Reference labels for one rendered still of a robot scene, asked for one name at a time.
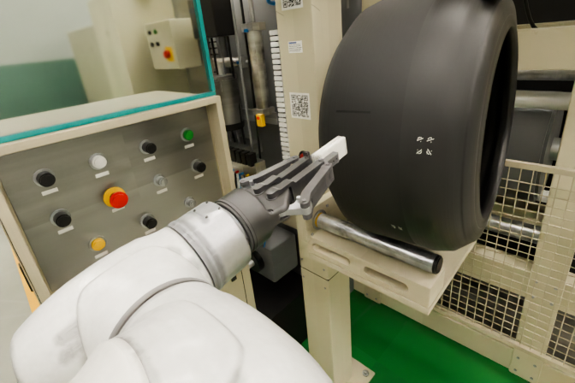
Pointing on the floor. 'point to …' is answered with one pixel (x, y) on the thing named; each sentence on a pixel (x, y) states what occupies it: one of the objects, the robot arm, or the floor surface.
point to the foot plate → (360, 373)
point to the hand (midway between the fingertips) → (329, 154)
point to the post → (317, 26)
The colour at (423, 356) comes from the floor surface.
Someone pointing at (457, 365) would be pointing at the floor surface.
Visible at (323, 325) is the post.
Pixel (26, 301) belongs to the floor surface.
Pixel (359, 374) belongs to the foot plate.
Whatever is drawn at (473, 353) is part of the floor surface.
